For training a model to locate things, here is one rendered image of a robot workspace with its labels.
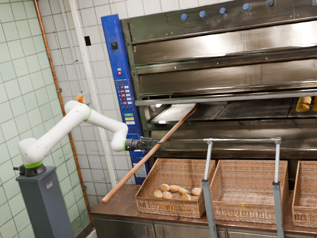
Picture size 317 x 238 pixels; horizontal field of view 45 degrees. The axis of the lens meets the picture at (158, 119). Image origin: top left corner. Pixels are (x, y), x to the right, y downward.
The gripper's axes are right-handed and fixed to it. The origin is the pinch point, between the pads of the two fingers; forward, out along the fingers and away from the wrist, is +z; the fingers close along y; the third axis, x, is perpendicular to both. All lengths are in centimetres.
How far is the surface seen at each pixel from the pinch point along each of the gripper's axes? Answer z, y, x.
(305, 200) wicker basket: 96, 60, -35
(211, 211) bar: 36, 48, 8
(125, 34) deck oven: -39, -78, -53
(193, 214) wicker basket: 18, 58, -2
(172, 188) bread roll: -12, 56, -36
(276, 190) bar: 82, 28, 9
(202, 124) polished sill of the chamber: 17, 4, -52
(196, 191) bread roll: 10, 56, -33
